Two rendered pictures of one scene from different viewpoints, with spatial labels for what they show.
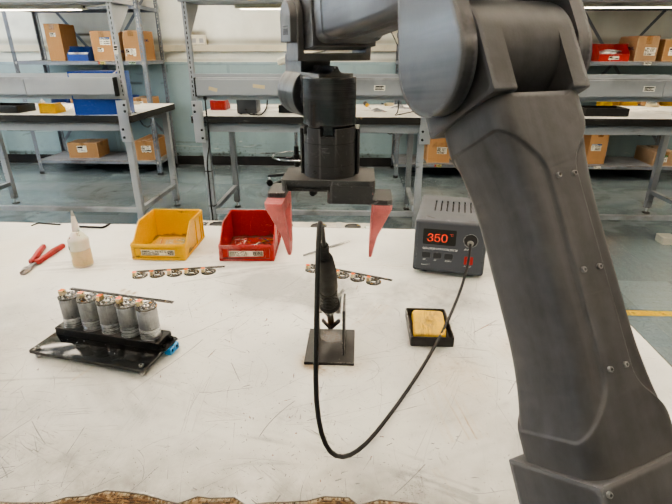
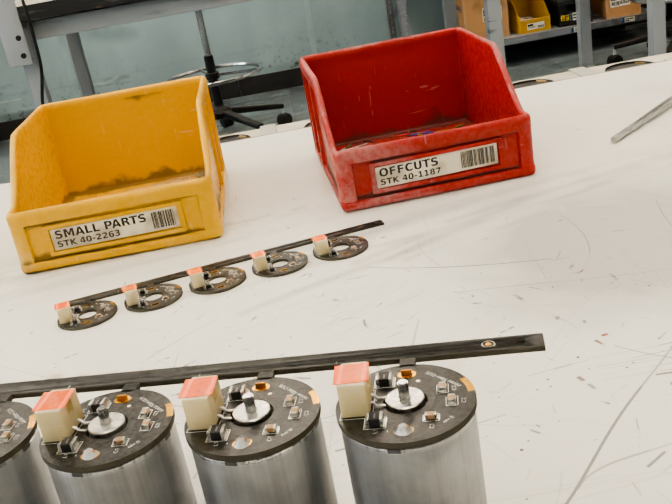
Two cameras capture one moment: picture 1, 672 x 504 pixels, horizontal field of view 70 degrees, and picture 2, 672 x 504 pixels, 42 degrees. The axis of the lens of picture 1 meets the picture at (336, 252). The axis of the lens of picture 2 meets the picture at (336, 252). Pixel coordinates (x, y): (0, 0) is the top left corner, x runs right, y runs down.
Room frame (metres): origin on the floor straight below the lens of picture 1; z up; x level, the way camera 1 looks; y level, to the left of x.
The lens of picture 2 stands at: (0.38, 0.25, 0.90)
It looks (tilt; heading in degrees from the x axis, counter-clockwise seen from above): 22 degrees down; 356
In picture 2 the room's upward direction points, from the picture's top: 10 degrees counter-clockwise
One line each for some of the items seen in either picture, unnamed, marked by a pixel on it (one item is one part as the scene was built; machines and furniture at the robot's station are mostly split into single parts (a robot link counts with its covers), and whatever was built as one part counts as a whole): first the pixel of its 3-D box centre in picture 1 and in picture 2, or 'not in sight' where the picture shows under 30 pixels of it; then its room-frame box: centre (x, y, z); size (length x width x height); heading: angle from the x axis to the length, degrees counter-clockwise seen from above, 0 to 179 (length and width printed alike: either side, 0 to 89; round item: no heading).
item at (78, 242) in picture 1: (77, 238); not in sight; (0.77, 0.44, 0.80); 0.03 x 0.03 x 0.10
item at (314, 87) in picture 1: (327, 99); not in sight; (0.54, 0.01, 1.05); 0.07 x 0.06 x 0.07; 23
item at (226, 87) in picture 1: (310, 89); not in sight; (2.81, 0.14, 0.90); 1.30 x 0.06 x 0.12; 87
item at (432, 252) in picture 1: (450, 234); not in sight; (0.79, -0.20, 0.80); 0.15 x 0.12 x 0.10; 166
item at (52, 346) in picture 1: (105, 347); not in sight; (0.50, 0.29, 0.76); 0.16 x 0.07 x 0.01; 76
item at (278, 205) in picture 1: (300, 217); not in sight; (0.54, 0.04, 0.92); 0.07 x 0.07 x 0.09; 87
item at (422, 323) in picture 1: (428, 325); not in sight; (0.55, -0.12, 0.76); 0.07 x 0.05 x 0.02; 178
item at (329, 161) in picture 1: (329, 157); not in sight; (0.53, 0.01, 0.99); 0.10 x 0.07 x 0.07; 87
